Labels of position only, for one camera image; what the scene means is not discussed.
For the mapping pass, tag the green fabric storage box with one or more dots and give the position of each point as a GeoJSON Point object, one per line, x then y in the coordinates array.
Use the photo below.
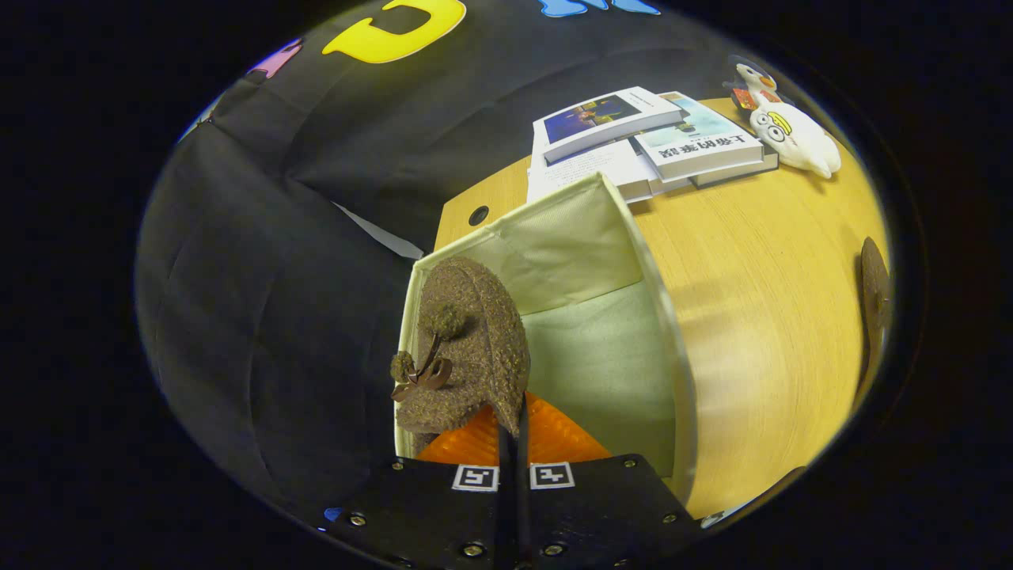
{"type": "Point", "coordinates": [601, 348]}

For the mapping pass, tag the penguin plush toy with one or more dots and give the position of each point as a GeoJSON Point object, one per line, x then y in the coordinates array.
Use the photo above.
{"type": "Point", "coordinates": [756, 79]}

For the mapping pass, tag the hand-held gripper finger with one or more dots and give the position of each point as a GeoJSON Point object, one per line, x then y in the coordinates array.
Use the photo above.
{"type": "Point", "coordinates": [504, 451]}
{"type": "Point", "coordinates": [522, 443]}

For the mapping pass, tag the brown fuzzy slipper shoe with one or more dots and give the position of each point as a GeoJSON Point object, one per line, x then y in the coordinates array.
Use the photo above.
{"type": "Point", "coordinates": [873, 293]}
{"type": "Point", "coordinates": [483, 332]}

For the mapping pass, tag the white seal plush toy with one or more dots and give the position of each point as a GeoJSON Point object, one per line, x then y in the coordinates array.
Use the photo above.
{"type": "Point", "coordinates": [799, 138]}

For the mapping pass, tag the book with dark blue cover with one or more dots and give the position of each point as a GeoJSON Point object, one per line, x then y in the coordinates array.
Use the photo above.
{"type": "Point", "coordinates": [601, 119]}

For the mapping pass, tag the plain white book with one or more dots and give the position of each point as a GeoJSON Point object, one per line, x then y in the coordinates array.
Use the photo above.
{"type": "Point", "coordinates": [586, 162]}

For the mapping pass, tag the black backdrop cloth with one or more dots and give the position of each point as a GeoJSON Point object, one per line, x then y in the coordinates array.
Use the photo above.
{"type": "Point", "coordinates": [277, 277]}

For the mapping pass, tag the dark grey book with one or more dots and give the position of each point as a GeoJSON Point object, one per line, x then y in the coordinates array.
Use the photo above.
{"type": "Point", "coordinates": [752, 168]}

